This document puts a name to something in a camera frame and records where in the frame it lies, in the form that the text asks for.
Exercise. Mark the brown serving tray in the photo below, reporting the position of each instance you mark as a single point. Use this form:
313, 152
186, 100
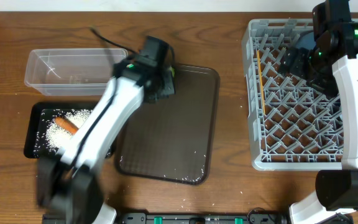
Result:
172, 139

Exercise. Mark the black waste tray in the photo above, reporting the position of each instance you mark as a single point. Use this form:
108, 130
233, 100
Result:
35, 115

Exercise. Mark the orange carrot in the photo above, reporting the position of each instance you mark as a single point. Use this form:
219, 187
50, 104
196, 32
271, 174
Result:
66, 125

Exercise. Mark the dark blue plate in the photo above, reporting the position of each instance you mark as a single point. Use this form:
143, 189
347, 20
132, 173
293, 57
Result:
306, 41

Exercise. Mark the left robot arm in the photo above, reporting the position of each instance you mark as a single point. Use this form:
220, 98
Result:
67, 182

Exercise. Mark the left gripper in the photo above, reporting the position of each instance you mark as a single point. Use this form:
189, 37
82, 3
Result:
171, 86

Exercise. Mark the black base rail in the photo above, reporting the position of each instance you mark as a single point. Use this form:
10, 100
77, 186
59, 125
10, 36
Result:
251, 218

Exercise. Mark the grey dishwasher rack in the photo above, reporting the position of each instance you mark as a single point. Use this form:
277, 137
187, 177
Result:
302, 128

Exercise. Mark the pile of white rice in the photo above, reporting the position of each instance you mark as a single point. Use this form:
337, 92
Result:
49, 137

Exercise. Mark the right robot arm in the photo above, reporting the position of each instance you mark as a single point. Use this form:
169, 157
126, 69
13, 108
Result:
336, 191

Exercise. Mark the clear plastic bin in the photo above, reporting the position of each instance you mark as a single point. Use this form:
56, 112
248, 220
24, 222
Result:
71, 72

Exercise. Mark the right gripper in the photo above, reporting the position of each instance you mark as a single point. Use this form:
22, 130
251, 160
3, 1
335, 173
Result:
293, 63

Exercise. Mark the green snack wrapper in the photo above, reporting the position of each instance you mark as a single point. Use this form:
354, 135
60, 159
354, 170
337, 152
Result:
172, 72

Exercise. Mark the wooden chopstick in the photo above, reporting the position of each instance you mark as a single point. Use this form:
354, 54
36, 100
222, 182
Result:
261, 82

